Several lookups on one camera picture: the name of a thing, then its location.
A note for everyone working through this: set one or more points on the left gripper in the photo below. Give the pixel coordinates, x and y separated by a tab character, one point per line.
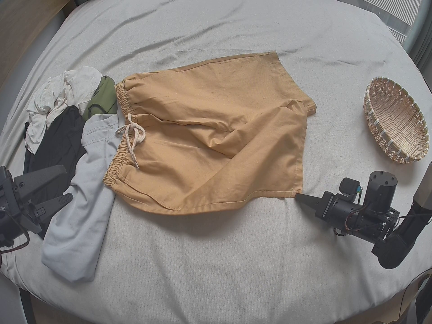
13	221

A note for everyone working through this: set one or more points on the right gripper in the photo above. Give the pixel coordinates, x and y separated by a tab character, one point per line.
341	211

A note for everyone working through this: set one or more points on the tan shorts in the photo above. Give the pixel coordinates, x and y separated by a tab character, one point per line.
219	130

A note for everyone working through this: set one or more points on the pale grey garment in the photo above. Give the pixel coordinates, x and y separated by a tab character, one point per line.
84	197

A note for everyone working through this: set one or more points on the black garment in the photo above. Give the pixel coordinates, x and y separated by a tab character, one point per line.
57	140

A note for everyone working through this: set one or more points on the white garment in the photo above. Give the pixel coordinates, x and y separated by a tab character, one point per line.
50	100

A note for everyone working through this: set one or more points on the green garment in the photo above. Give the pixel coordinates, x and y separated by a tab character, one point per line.
104	96

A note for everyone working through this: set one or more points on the round woven basket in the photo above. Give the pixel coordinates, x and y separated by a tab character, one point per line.
393	116

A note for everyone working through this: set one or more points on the bed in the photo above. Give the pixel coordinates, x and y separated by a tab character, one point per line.
219	22

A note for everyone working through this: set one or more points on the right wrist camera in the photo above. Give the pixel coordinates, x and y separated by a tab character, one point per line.
348	187

